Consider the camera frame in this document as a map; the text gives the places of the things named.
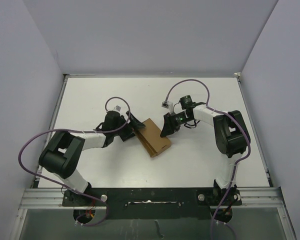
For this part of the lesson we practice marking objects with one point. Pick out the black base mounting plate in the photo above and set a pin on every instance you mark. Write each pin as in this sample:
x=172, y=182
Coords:
x=159, y=203

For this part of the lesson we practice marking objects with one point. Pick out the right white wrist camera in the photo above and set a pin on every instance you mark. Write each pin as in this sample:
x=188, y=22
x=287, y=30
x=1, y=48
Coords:
x=167, y=105

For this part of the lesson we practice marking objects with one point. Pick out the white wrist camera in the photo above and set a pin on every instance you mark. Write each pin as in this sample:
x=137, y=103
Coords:
x=167, y=105
x=116, y=109

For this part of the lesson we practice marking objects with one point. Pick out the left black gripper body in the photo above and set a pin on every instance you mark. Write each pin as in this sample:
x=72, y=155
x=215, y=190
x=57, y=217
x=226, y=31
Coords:
x=125, y=131

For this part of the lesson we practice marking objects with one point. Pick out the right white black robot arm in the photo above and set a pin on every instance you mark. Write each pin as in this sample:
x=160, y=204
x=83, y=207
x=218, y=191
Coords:
x=230, y=133

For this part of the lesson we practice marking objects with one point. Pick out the brown cardboard box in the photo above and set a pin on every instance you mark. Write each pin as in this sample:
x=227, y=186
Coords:
x=150, y=138

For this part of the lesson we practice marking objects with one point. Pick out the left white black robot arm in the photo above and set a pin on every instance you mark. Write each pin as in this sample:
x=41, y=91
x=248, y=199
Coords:
x=62, y=153

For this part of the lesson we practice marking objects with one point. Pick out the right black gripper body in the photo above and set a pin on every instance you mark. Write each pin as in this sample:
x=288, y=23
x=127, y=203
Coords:
x=181, y=118

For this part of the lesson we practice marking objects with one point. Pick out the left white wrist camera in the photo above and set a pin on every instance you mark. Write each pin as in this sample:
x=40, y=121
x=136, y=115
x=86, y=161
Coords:
x=116, y=109

